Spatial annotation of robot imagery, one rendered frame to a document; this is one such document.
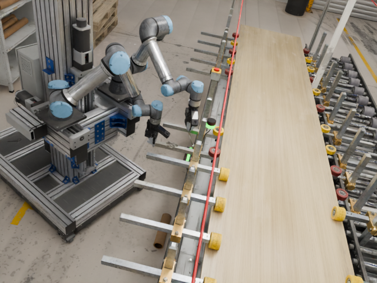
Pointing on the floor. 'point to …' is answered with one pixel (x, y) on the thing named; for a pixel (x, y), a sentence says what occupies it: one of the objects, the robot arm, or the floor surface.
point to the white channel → (333, 42)
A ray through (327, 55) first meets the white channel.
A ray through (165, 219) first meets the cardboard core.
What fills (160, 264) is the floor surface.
